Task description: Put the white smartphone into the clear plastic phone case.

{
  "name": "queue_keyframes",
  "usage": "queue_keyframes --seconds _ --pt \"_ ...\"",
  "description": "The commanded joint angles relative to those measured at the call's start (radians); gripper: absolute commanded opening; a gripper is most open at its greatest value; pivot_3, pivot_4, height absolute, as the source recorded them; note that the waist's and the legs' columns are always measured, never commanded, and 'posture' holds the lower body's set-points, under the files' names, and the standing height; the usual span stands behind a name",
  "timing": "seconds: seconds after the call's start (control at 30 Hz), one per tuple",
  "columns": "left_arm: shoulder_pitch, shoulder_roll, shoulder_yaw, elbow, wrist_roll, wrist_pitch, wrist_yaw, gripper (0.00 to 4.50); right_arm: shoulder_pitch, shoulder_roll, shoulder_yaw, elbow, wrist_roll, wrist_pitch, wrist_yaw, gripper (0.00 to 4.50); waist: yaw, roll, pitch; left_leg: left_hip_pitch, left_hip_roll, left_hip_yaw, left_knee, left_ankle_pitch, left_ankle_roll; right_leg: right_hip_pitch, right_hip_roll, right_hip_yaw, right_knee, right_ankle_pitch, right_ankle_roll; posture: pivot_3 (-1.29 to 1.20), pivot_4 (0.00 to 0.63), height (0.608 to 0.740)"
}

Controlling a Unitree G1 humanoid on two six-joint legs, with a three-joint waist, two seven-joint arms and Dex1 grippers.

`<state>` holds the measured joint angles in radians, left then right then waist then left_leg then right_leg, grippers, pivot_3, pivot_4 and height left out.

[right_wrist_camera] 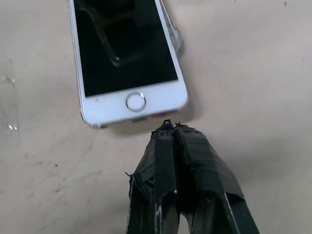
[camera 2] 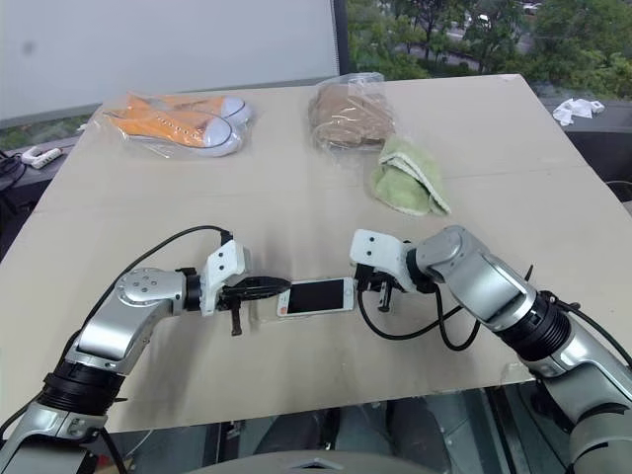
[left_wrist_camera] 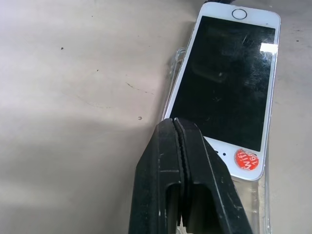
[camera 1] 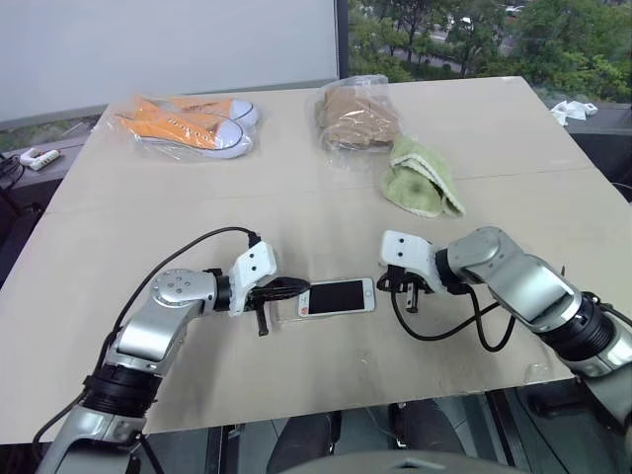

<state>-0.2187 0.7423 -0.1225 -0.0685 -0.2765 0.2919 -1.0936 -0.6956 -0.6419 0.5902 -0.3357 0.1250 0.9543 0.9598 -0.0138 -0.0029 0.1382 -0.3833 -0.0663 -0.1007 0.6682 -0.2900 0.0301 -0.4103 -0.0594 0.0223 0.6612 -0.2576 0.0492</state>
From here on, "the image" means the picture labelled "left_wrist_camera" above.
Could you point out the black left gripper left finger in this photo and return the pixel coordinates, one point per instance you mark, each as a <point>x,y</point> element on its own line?
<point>156,170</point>

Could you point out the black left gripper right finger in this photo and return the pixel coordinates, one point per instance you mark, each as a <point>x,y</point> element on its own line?
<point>209,182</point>

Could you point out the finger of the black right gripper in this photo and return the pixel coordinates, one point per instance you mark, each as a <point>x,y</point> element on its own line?
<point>220,1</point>

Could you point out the white smartphone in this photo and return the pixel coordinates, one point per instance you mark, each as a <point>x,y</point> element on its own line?
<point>224,85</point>

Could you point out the clear plastic phone case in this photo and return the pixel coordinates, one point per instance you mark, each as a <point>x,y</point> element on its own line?
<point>253,195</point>

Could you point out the red round sticker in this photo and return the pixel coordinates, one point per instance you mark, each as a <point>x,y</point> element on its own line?
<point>246,160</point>

